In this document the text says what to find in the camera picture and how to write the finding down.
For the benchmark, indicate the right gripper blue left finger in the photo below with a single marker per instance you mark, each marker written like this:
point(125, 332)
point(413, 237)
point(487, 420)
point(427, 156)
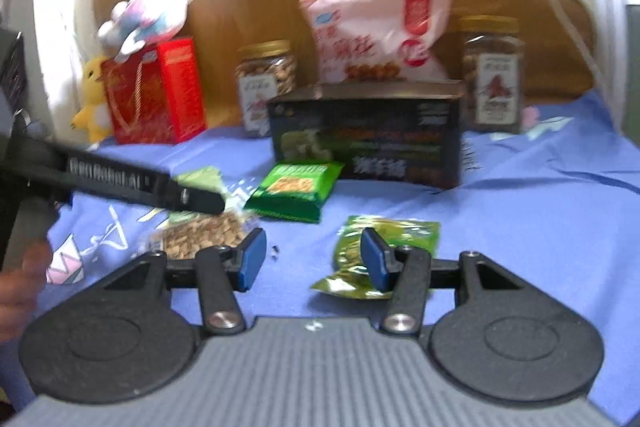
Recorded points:
point(223, 271)

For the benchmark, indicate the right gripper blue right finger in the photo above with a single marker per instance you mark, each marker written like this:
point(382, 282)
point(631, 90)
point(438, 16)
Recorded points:
point(404, 272)

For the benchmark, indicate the green pea snack packet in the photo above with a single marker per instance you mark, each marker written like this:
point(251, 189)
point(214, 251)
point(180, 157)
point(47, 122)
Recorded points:
point(351, 279)

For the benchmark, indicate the green cracker packet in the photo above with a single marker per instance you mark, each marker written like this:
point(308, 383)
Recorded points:
point(295, 192)

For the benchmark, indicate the person's left hand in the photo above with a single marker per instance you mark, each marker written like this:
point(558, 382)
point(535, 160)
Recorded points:
point(20, 289)

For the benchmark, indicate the clear nut packet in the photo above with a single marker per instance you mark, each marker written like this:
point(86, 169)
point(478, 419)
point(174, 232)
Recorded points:
point(184, 239)

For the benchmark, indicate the yellow plush chick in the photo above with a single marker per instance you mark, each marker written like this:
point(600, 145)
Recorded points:
point(94, 116)

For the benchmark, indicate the light green snack packet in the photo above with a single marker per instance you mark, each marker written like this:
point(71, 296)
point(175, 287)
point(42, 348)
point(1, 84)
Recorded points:
point(206, 179)

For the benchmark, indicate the dark blue snack box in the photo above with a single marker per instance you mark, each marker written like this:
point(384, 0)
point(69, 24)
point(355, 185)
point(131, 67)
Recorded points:
point(400, 131)

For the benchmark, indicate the red gift bag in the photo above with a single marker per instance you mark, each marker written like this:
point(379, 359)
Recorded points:
point(155, 97)

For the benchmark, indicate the blue tablecloth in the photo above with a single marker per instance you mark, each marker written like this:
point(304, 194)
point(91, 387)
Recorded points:
point(558, 205)

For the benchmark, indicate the pink white plush toy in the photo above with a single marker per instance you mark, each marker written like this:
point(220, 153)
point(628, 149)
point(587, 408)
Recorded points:
point(135, 24)

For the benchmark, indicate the left nut jar gold lid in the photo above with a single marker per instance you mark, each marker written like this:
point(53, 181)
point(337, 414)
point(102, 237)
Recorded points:
point(265, 70)

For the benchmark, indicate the nut jar gold lid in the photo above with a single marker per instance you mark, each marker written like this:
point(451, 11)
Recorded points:
point(265, 70)
point(492, 68)

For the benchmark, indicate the right nut jar gold lid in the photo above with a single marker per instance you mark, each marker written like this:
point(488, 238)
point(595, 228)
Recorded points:
point(492, 68)

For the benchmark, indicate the pink twisted dough snack bag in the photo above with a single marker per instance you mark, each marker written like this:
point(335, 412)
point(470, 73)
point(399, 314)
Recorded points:
point(367, 40)

